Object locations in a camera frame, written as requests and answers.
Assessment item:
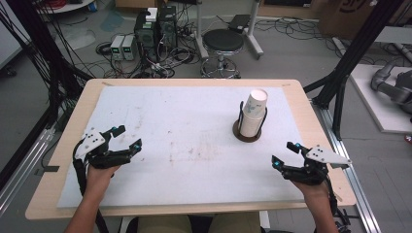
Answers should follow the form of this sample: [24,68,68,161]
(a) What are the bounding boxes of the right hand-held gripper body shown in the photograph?
[281,144,353,186]

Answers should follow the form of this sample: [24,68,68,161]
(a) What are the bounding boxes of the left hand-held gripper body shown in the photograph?
[72,126,130,170]

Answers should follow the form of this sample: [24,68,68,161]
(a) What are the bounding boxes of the person's right hand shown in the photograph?
[291,179,332,203]

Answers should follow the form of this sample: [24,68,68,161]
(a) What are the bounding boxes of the person's left hand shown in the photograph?
[84,163,121,198]

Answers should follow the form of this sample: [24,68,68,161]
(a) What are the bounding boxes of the plain white paper cup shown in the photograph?
[238,111,265,139]

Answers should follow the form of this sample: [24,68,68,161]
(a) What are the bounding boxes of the blue printed paper cup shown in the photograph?
[242,87,269,119]

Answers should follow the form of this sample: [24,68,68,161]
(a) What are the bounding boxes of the white table mat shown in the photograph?
[55,84,307,209]

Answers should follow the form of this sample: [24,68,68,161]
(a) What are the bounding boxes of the person's legs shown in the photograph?
[136,213,262,233]

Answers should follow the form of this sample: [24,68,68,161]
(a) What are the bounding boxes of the grey power supply unit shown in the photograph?
[109,35,126,62]
[121,34,139,62]

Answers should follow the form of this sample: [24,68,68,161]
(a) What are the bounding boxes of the white base board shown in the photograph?
[349,63,412,135]

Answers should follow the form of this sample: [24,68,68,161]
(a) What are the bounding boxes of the black computer tower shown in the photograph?
[157,5,179,50]
[133,10,160,63]

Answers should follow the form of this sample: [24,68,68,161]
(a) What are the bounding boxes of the small white box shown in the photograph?
[145,7,159,23]

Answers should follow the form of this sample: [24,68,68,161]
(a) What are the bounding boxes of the white metal stand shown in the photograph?
[193,0,265,61]

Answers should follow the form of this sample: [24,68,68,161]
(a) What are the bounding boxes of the black round stool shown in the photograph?
[199,28,246,80]

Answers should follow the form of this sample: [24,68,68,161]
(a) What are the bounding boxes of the white round table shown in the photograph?
[35,0,97,15]

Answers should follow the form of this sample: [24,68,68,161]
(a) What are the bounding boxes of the flat black device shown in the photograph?
[227,14,252,34]

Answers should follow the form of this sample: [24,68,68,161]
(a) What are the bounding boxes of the cardboard box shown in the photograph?
[318,0,412,41]

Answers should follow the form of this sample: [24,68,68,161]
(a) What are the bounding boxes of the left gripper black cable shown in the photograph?
[72,142,110,233]

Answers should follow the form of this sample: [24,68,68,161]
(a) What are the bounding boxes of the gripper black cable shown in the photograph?
[72,142,110,233]
[323,176,354,233]

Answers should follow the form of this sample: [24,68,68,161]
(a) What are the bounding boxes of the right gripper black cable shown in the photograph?
[323,176,354,233]

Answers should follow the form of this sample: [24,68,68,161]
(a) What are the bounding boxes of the aluminium rail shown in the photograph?
[311,99,384,233]
[0,125,58,216]

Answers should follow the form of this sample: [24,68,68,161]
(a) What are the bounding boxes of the black wire cup holder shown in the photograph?
[231,100,269,144]

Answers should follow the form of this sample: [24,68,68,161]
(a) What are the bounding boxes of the tangle of floor cables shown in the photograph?
[94,18,202,80]

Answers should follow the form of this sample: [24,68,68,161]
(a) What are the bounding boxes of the black metal frame post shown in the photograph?
[303,0,406,141]
[0,0,86,192]

